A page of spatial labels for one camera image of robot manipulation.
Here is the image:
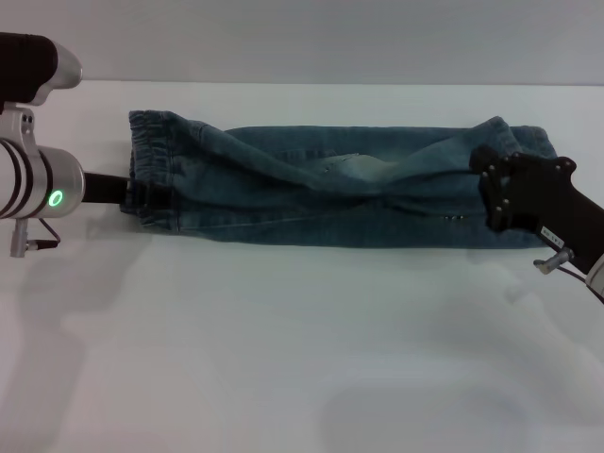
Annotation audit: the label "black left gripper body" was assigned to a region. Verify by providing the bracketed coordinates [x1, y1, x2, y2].
[81, 172, 131, 209]

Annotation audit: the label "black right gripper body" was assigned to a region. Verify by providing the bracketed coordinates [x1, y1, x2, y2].
[478, 152, 604, 276]

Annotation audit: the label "wrist cable with plug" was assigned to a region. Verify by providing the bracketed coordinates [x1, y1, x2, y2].
[10, 216, 63, 259]
[532, 248, 604, 304]

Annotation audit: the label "right wrist cable with plug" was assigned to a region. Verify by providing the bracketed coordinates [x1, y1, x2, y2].
[532, 248, 604, 304]

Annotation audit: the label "blue denim shorts with print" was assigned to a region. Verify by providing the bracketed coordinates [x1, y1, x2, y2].
[127, 109, 563, 252]

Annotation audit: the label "left wrist cable with plug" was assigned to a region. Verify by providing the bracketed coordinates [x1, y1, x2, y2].
[10, 216, 63, 259]

